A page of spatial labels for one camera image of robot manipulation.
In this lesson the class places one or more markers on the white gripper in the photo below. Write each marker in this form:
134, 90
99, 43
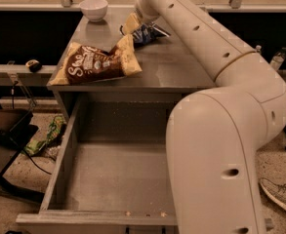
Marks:
142, 13

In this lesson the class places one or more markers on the blue chip bag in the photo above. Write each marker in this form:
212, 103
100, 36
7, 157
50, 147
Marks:
147, 33

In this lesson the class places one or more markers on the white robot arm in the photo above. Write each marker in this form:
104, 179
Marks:
213, 135

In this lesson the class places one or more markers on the grey cabinet counter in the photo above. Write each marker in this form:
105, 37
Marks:
169, 69

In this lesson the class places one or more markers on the brown chip bag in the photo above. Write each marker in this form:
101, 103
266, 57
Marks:
84, 64

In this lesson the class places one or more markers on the open grey drawer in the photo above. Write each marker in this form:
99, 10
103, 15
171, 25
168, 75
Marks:
112, 174

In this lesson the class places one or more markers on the green chip bag on floor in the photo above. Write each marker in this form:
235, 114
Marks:
52, 138

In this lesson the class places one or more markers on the white bowl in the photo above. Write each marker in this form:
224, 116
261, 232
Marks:
94, 10

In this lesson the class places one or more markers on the black yellow tape measure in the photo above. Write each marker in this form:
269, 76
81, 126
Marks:
33, 65

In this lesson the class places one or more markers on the clear plastic bottle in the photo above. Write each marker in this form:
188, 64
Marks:
278, 59
258, 49

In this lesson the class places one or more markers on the grey sneaker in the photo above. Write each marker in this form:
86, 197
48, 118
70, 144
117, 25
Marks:
275, 192

